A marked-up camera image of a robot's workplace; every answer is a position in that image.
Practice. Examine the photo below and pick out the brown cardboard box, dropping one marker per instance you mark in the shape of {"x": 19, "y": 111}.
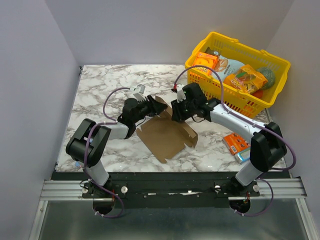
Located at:
{"x": 166, "y": 138}

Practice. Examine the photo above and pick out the blue white small box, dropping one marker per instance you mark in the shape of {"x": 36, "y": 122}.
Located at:
{"x": 243, "y": 155}

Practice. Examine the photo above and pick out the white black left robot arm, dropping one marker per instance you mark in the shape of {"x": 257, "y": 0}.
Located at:
{"x": 90, "y": 139}

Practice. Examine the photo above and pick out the orange small box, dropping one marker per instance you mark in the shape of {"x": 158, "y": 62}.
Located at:
{"x": 235, "y": 143}

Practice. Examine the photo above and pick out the orange round item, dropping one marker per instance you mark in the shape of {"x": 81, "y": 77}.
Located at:
{"x": 258, "y": 94}

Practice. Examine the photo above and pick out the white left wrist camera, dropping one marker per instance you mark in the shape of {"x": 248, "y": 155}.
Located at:
{"x": 138, "y": 92}

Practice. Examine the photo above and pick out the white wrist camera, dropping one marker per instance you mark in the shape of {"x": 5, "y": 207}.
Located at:
{"x": 178, "y": 89}
{"x": 138, "y": 92}

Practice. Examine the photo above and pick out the yellow plastic basket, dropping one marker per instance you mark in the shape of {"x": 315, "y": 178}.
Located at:
{"x": 212, "y": 85}

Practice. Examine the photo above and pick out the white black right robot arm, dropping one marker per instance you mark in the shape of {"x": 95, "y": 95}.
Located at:
{"x": 266, "y": 145}

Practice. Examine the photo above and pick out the orange candy bag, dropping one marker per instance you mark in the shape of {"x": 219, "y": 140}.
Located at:
{"x": 246, "y": 80}

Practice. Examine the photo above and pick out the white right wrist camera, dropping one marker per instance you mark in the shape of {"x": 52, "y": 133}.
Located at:
{"x": 178, "y": 89}

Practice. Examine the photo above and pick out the green steel scouring pad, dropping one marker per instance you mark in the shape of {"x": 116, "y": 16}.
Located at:
{"x": 269, "y": 76}

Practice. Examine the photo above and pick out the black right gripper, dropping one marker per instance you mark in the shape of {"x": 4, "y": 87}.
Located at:
{"x": 180, "y": 110}

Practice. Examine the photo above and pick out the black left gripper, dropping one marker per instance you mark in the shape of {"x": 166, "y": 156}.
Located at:
{"x": 158, "y": 108}

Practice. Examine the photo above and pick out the aluminium rail frame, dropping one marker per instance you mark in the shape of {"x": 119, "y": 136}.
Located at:
{"x": 70, "y": 190}

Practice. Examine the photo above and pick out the orange snack box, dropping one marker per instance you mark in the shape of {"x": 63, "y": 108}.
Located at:
{"x": 205, "y": 59}

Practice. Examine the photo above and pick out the light blue snack bag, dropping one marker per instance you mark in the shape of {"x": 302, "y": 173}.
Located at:
{"x": 226, "y": 66}

